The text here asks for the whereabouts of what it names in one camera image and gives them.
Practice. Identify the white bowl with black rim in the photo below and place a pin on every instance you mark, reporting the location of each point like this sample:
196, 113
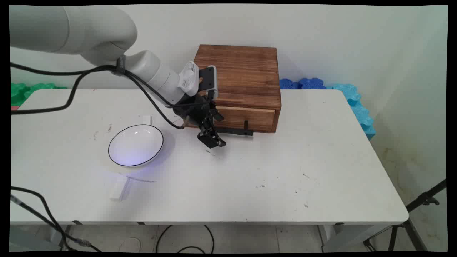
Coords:
135, 145

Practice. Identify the dark blue foam mat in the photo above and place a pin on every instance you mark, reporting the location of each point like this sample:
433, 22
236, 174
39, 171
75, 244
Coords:
303, 84

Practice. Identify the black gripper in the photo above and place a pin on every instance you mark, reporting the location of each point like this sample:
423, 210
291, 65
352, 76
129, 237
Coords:
194, 109

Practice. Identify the red foam mat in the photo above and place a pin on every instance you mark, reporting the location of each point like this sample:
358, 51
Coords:
13, 107

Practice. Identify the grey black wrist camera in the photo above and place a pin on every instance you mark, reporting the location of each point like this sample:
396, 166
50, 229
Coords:
207, 80

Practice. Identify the white table leg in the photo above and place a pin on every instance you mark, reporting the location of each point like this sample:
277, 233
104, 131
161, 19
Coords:
350, 237
32, 239

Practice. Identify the long white block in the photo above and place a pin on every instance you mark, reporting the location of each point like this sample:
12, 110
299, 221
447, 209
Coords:
119, 188

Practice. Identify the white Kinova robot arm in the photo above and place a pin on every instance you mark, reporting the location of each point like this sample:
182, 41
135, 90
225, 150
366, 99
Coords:
89, 32

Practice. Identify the brown wooden drawer cabinet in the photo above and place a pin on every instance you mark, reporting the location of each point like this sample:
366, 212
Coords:
237, 71

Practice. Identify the black tripod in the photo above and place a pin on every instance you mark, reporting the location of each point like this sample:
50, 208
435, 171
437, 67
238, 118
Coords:
407, 223

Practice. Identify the green foam mat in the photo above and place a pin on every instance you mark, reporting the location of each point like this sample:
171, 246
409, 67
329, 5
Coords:
26, 91

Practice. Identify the small white block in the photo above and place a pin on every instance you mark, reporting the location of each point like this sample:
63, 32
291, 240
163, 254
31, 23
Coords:
147, 119

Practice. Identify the light blue foam mat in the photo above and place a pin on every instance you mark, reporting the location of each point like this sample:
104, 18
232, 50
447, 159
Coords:
358, 107

